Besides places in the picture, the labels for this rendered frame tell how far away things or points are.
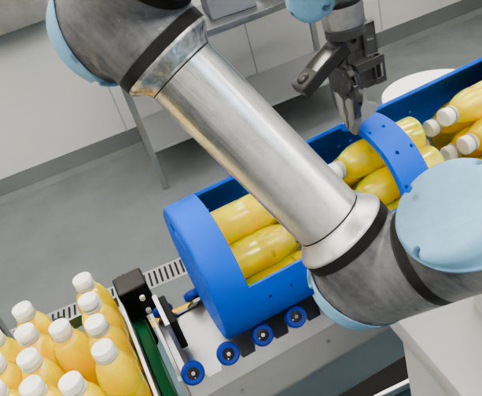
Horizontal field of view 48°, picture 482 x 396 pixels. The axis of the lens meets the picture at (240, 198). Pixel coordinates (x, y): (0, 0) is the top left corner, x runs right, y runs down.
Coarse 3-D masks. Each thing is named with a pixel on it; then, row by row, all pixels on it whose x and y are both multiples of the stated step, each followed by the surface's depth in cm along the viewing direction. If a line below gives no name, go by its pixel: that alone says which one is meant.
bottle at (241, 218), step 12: (228, 204) 103; (240, 204) 102; (252, 204) 101; (216, 216) 100; (228, 216) 100; (240, 216) 100; (252, 216) 101; (264, 216) 102; (228, 228) 100; (240, 228) 101; (252, 228) 102; (228, 240) 101
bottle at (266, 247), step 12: (264, 228) 102; (276, 228) 101; (240, 240) 101; (252, 240) 100; (264, 240) 100; (276, 240) 100; (288, 240) 101; (240, 252) 99; (252, 252) 99; (264, 252) 99; (276, 252) 100; (288, 252) 101; (240, 264) 98; (252, 264) 99; (264, 264) 100
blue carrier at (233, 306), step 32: (480, 64) 127; (416, 96) 123; (448, 96) 131; (384, 128) 104; (384, 160) 102; (416, 160) 101; (224, 192) 115; (192, 224) 95; (192, 256) 93; (224, 256) 93; (224, 288) 92; (256, 288) 94; (288, 288) 97; (224, 320) 95; (256, 320) 99
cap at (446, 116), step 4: (444, 108) 114; (448, 108) 114; (440, 112) 114; (444, 112) 113; (448, 112) 113; (452, 112) 113; (440, 116) 115; (444, 116) 114; (448, 116) 113; (452, 116) 113; (440, 120) 116; (444, 120) 114; (448, 120) 113; (452, 120) 113; (444, 124) 115; (448, 124) 114
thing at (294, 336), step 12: (312, 324) 108; (324, 324) 109; (288, 336) 107; (300, 336) 108; (264, 348) 106; (276, 348) 106; (288, 348) 107; (240, 360) 105; (252, 360) 105; (264, 360) 106; (216, 372) 104; (228, 372) 104; (240, 372) 105; (204, 384) 103; (216, 384) 104
